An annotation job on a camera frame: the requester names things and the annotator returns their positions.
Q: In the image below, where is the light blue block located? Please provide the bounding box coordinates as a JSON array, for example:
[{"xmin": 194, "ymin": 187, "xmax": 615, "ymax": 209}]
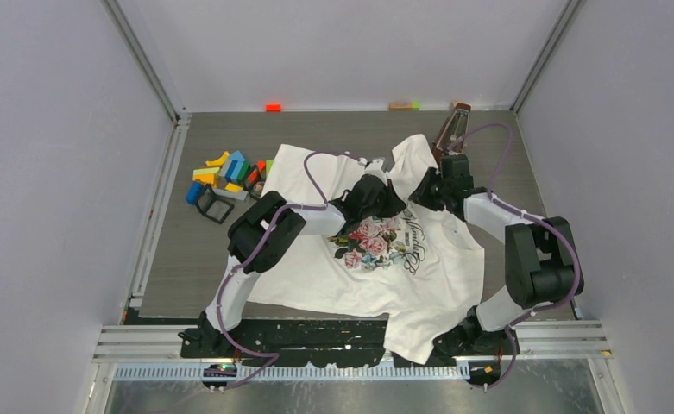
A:
[{"xmin": 218, "ymin": 150, "xmax": 245, "ymax": 180}]

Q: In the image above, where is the brown wooden metronome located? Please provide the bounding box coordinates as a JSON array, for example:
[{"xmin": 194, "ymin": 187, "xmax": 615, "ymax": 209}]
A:
[{"xmin": 431, "ymin": 101, "xmax": 471, "ymax": 165}]

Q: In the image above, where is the black square frame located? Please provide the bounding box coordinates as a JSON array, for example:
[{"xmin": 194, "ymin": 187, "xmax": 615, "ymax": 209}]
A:
[{"xmin": 194, "ymin": 184, "xmax": 235, "ymax": 224}]

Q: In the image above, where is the red orange block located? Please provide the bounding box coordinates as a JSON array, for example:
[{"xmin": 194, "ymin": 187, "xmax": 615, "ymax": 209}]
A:
[{"xmin": 265, "ymin": 103, "xmax": 282, "ymax": 112}]

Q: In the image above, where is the white floral t-shirt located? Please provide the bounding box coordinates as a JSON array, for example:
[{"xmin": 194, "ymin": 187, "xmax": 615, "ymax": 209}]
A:
[{"xmin": 248, "ymin": 134, "xmax": 485, "ymax": 364}]

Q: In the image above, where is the aluminium front rail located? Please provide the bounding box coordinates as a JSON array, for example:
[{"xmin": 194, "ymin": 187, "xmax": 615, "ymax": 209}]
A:
[{"xmin": 93, "ymin": 319, "xmax": 612, "ymax": 384}]

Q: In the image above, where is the light green flat block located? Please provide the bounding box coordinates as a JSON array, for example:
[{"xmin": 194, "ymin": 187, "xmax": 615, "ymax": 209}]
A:
[{"xmin": 192, "ymin": 166, "xmax": 220, "ymax": 176}]

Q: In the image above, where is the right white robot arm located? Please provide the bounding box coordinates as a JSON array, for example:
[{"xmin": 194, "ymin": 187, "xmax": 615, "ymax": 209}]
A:
[{"xmin": 409, "ymin": 154, "xmax": 584, "ymax": 354}]

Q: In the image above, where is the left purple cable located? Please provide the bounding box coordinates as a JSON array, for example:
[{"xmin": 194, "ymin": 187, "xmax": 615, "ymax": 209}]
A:
[{"xmin": 215, "ymin": 150, "xmax": 369, "ymax": 392}]

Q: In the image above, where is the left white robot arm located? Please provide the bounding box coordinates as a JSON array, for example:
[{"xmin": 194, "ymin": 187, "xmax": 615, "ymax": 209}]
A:
[{"xmin": 198, "ymin": 173, "xmax": 406, "ymax": 357}]

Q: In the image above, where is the blue cylinder block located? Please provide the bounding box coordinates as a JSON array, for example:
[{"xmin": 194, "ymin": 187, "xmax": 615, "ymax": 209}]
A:
[{"xmin": 186, "ymin": 181, "xmax": 205, "ymax": 205}]

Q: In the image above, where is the yellow arch block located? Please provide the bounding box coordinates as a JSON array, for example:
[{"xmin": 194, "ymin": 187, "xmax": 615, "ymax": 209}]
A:
[{"xmin": 205, "ymin": 151, "xmax": 230, "ymax": 167}]

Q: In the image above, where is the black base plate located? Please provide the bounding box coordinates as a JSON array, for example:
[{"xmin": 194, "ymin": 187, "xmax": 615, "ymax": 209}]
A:
[{"xmin": 178, "ymin": 319, "xmax": 520, "ymax": 368}]

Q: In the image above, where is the tan and green block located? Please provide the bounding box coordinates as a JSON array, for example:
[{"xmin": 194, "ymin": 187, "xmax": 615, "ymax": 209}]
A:
[{"xmin": 388, "ymin": 102, "xmax": 420, "ymax": 111}]

